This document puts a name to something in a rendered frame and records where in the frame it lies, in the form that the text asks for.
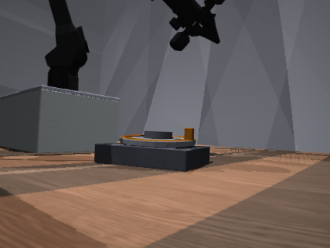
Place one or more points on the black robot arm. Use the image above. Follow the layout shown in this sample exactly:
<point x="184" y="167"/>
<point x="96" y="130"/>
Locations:
<point x="70" y="52"/>

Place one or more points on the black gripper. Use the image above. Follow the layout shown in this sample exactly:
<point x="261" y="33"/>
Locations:
<point x="191" y="12"/>

